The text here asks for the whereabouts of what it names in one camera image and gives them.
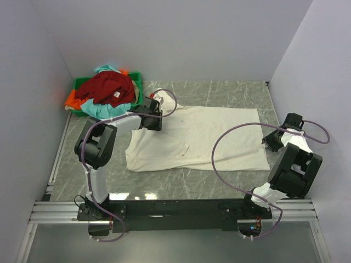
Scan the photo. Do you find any cream white t-shirt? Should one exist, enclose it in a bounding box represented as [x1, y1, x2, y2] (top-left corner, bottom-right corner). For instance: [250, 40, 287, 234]
[125, 91, 269, 172]

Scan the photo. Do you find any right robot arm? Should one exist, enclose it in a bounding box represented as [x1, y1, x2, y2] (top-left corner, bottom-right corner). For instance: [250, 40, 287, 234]
[241, 113, 322, 219]

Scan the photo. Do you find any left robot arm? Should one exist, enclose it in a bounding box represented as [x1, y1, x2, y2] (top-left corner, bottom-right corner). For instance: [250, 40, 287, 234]
[74, 98, 163, 220]

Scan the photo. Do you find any tan t-shirt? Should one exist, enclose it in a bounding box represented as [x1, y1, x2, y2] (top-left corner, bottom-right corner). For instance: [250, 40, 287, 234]
[131, 81, 140, 104]

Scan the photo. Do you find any green plastic bin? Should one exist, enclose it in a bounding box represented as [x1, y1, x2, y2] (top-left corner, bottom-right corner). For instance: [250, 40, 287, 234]
[65, 71, 143, 117]

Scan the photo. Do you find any dark red t-shirt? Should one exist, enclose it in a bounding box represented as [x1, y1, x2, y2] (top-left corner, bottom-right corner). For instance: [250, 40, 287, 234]
[75, 70, 135, 108]

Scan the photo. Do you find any teal t-shirt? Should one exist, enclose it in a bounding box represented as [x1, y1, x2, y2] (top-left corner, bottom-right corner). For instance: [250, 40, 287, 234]
[76, 65, 134, 119]

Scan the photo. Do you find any orange t-shirt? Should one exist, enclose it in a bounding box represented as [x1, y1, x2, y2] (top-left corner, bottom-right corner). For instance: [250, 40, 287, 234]
[64, 70, 129, 110]

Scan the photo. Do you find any black base crossbar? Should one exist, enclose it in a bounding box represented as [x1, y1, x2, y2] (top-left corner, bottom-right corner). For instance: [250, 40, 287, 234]
[77, 199, 272, 236]

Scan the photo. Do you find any aluminium frame rail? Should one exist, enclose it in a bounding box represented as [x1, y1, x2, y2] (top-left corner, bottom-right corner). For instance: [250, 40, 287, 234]
[29, 199, 319, 224]

